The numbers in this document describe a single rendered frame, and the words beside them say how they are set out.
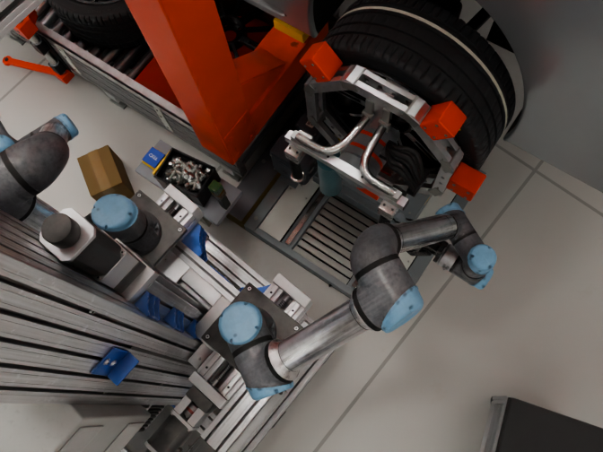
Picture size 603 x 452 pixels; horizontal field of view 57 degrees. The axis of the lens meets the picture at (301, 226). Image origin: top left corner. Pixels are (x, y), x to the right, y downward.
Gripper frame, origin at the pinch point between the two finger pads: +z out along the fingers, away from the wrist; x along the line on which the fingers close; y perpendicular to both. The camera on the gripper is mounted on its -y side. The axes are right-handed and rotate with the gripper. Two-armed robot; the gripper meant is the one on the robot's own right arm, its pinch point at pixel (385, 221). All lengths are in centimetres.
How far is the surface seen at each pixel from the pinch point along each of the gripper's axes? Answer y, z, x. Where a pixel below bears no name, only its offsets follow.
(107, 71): -44, 147, -7
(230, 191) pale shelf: -38, 62, 10
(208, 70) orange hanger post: 27, 65, -3
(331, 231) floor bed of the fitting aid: -77, 26, -8
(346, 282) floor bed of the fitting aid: -77, 8, 8
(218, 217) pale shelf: -38, 60, 22
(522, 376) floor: -83, -76, 0
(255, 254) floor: -83, 51, 19
